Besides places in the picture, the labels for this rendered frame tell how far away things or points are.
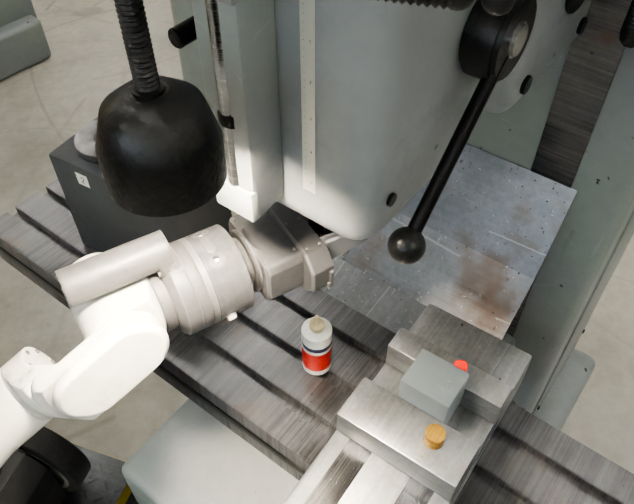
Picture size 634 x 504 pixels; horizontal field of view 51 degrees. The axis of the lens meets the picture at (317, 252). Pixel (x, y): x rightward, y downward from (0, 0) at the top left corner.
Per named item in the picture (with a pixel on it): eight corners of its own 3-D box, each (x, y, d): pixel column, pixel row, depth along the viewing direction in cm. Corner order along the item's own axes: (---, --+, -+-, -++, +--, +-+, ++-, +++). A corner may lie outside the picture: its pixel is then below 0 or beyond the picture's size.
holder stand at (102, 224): (191, 297, 99) (169, 201, 84) (81, 244, 107) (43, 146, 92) (236, 246, 106) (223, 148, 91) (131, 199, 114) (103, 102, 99)
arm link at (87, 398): (185, 347, 59) (69, 448, 58) (151, 291, 65) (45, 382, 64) (141, 313, 54) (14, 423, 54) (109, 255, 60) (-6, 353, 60)
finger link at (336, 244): (364, 238, 69) (314, 261, 67) (366, 216, 67) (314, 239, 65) (373, 248, 69) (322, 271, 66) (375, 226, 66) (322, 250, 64)
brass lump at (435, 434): (437, 453, 71) (440, 446, 70) (419, 442, 72) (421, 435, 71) (447, 438, 72) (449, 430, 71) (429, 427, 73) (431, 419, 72)
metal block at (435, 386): (440, 433, 76) (448, 407, 71) (395, 406, 78) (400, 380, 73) (461, 400, 78) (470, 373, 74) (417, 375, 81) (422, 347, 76)
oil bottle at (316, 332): (319, 381, 90) (320, 334, 81) (296, 365, 91) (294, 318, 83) (337, 361, 92) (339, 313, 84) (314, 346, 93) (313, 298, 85)
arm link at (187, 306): (223, 341, 63) (109, 396, 59) (181, 279, 70) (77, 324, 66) (201, 251, 56) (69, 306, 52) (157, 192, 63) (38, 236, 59)
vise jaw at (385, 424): (450, 503, 71) (456, 488, 69) (335, 430, 77) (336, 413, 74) (474, 459, 75) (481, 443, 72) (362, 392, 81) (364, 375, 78)
